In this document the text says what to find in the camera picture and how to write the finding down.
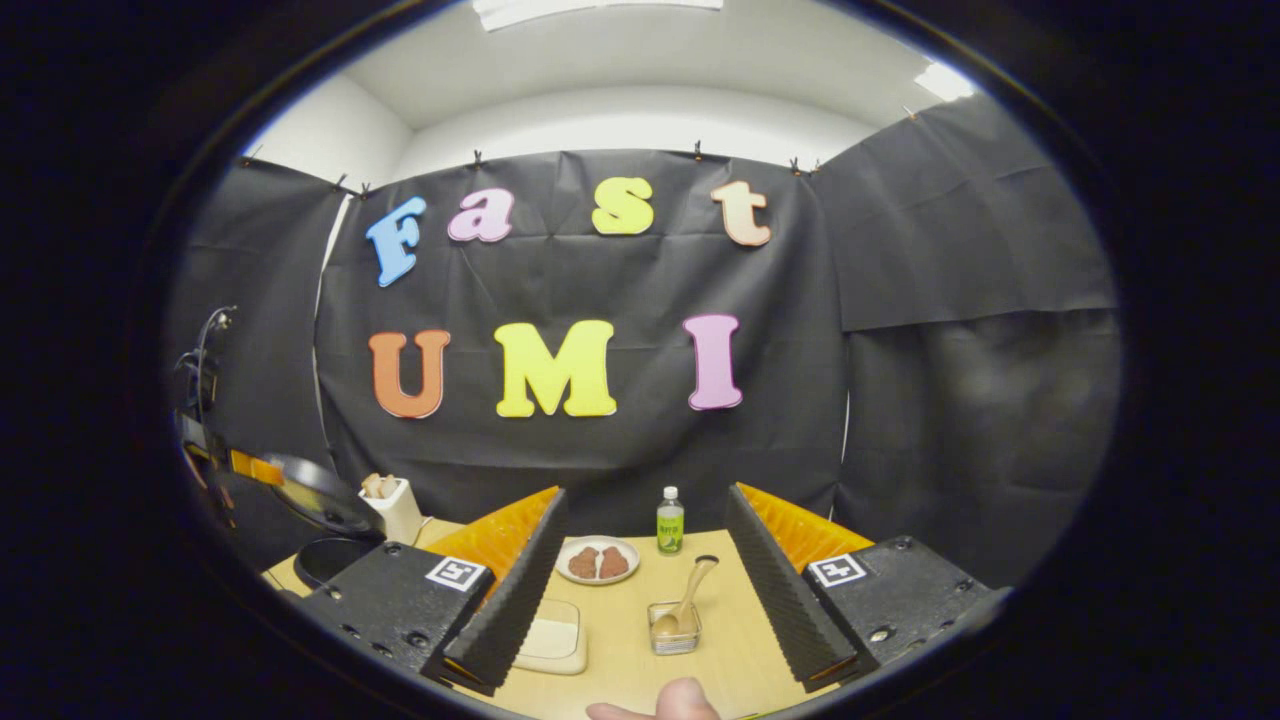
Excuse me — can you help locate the clear wire chopstick holder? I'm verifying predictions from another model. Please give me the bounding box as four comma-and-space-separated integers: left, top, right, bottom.
647, 600, 703, 656

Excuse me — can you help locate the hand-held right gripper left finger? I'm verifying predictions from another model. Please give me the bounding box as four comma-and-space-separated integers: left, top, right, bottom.
300, 487, 571, 698

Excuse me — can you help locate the green drink bottle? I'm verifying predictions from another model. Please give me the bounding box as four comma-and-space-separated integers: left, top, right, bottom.
656, 486, 686, 556

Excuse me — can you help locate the white toaster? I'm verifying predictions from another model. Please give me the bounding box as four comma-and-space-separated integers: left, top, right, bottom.
360, 473, 426, 546

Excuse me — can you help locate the small ceiling light panel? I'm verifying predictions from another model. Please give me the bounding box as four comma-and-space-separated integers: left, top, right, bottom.
912, 62, 976, 103

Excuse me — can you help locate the black rice cooker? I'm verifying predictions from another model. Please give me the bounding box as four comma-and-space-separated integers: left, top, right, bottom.
262, 453, 387, 591

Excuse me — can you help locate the large ceiling light panel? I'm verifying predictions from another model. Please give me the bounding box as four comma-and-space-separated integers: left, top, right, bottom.
472, 0, 723, 31

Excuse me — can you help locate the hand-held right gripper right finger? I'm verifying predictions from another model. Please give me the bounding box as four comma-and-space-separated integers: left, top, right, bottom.
724, 482, 1011, 693

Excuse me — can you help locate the cream rice container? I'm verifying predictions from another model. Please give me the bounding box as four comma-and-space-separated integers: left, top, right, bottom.
515, 598, 589, 676

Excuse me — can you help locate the wooden spoon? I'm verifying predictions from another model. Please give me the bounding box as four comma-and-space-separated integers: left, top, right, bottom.
653, 555, 720, 639

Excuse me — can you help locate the black backdrop cloth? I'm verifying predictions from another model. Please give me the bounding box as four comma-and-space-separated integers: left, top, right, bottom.
165, 95, 1121, 586

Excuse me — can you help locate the round white plate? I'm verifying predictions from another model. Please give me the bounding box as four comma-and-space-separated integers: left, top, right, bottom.
555, 535, 641, 586

